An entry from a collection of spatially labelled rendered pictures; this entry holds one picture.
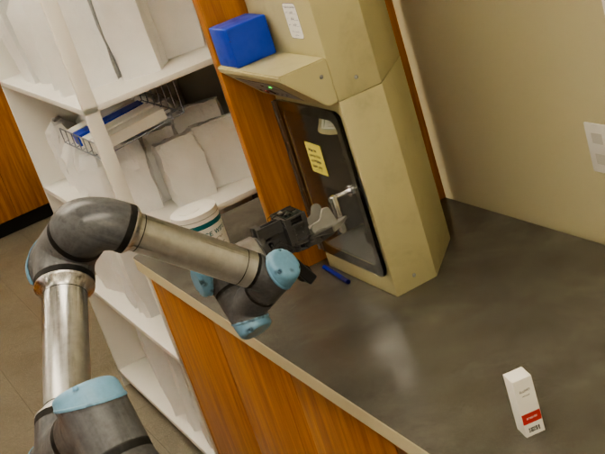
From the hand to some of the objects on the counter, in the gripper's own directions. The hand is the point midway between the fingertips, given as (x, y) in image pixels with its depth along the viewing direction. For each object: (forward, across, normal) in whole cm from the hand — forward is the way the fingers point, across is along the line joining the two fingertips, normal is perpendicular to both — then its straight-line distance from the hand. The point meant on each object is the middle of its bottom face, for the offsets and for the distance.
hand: (339, 221), depth 248 cm
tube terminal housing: (+18, +11, +21) cm, 30 cm away
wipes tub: (-10, +67, +20) cm, 71 cm away
